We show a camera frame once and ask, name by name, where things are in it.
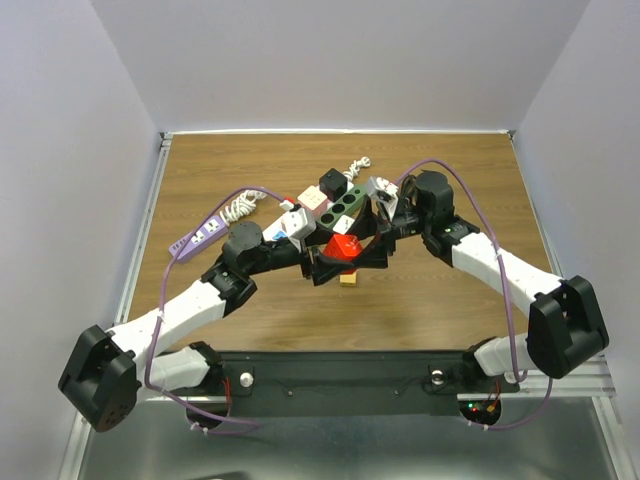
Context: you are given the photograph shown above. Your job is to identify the black cube adapter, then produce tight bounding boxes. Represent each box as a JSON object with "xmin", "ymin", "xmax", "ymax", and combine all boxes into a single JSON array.
[{"xmin": 318, "ymin": 168, "xmax": 348, "ymax": 202}]

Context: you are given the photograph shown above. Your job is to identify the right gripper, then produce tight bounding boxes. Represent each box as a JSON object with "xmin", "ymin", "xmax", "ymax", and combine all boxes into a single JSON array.
[{"xmin": 338, "ymin": 195, "xmax": 431, "ymax": 270}]

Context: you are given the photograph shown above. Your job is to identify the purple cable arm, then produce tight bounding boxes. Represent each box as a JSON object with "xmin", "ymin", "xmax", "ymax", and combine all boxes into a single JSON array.
[
  {"xmin": 143, "ymin": 185, "xmax": 287, "ymax": 435},
  {"xmin": 394, "ymin": 158, "xmax": 554, "ymax": 432}
]

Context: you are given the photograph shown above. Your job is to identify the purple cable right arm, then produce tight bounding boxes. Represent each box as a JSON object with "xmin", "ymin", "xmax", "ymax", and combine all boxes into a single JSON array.
[{"xmin": 394, "ymin": 158, "xmax": 554, "ymax": 432}]

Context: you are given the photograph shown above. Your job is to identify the yellow green charger plug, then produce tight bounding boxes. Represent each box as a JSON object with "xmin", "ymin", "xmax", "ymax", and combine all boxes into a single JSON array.
[{"xmin": 339, "ymin": 271, "xmax": 357, "ymax": 287}]

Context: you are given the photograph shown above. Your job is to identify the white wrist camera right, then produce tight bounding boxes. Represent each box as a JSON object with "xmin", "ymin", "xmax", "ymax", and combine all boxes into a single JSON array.
[{"xmin": 365, "ymin": 176, "xmax": 399, "ymax": 218}]

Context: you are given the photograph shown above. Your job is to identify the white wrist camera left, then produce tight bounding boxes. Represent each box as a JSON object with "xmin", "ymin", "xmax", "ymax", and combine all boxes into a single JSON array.
[{"xmin": 276, "ymin": 199, "xmax": 316, "ymax": 252}]

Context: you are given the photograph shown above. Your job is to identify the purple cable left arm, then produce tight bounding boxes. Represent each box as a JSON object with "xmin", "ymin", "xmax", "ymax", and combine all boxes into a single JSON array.
[{"xmin": 143, "ymin": 185, "xmax": 287, "ymax": 435}]

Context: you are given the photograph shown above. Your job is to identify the white cube adapter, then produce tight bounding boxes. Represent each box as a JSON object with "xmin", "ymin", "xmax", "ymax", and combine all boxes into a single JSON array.
[{"xmin": 332, "ymin": 215, "xmax": 355, "ymax": 235}]

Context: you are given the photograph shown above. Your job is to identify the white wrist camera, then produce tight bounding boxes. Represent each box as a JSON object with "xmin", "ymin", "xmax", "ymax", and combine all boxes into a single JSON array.
[
  {"xmin": 276, "ymin": 199, "xmax": 316, "ymax": 252},
  {"xmin": 365, "ymin": 176, "xmax": 399, "ymax": 218}
]

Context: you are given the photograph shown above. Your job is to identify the white multicolour power strip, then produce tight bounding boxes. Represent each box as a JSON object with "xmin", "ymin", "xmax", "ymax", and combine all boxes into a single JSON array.
[{"xmin": 263, "ymin": 212, "xmax": 288, "ymax": 241}]

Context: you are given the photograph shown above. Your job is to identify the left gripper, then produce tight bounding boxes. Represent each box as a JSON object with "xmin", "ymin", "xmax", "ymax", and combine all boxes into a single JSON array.
[{"xmin": 246, "ymin": 221, "xmax": 351, "ymax": 285}]

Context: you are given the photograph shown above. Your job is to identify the white coiled power cable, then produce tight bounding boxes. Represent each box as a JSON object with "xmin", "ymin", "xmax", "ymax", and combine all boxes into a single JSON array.
[{"xmin": 219, "ymin": 188, "xmax": 269, "ymax": 225}]

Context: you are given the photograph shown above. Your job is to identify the pink cube socket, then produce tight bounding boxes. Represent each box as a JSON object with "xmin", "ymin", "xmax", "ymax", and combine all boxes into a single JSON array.
[{"xmin": 297, "ymin": 185, "xmax": 329, "ymax": 218}]

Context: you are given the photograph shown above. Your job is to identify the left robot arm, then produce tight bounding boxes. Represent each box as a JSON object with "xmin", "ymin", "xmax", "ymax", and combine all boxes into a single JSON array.
[{"xmin": 58, "ymin": 212, "xmax": 372, "ymax": 432}]

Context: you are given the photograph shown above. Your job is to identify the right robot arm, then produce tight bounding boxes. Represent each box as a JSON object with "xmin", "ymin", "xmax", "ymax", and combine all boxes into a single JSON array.
[{"xmin": 303, "ymin": 170, "xmax": 609, "ymax": 390}]

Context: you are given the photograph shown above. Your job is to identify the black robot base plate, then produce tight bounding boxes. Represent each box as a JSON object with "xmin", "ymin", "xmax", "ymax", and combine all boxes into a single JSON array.
[{"xmin": 164, "ymin": 349, "xmax": 521, "ymax": 419}]

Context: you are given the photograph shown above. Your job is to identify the purple power strip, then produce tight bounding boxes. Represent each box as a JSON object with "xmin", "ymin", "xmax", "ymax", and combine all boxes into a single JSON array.
[{"xmin": 168, "ymin": 215, "xmax": 228, "ymax": 263}]

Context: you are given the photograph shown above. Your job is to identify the aluminium table edge rail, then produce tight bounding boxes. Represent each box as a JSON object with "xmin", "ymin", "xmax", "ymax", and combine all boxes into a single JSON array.
[{"xmin": 112, "ymin": 132, "xmax": 174, "ymax": 326}]

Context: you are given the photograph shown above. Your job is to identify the white cable of strip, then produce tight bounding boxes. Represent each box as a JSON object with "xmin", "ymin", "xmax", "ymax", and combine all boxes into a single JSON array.
[{"xmin": 342, "ymin": 155, "xmax": 373, "ymax": 184}]

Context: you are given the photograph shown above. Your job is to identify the red cube socket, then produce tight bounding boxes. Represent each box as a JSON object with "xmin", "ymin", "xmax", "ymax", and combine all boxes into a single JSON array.
[{"xmin": 323, "ymin": 243, "xmax": 363, "ymax": 262}]

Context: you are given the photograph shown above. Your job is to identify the green power strip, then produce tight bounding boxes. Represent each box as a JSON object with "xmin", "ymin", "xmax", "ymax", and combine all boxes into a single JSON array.
[{"xmin": 316, "ymin": 185, "xmax": 366, "ymax": 229}]

